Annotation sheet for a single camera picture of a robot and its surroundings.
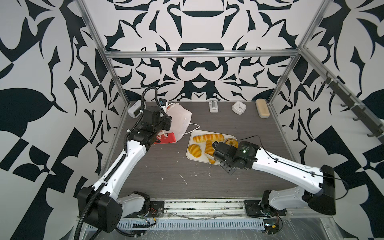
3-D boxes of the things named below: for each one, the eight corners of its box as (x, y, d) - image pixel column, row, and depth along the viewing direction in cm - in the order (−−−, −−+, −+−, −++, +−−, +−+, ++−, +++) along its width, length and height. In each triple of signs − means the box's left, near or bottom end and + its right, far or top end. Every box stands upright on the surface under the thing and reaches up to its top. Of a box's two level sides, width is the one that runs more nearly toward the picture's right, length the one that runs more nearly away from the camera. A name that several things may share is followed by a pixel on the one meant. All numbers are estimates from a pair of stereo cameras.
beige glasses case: (259, 118, 112) (261, 115, 110) (253, 101, 123) (254, 98, 121) (271, 118, 112) (272, 115, 110) (263, 101, 123) (265, 98, 121)
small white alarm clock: (229, 109, 118) (230, 106, 115) (237, 102, 122) (238, 99, 119) (240, 116, 113) (241, 113, 111) (247, 109, 117) (248, 106, 115)
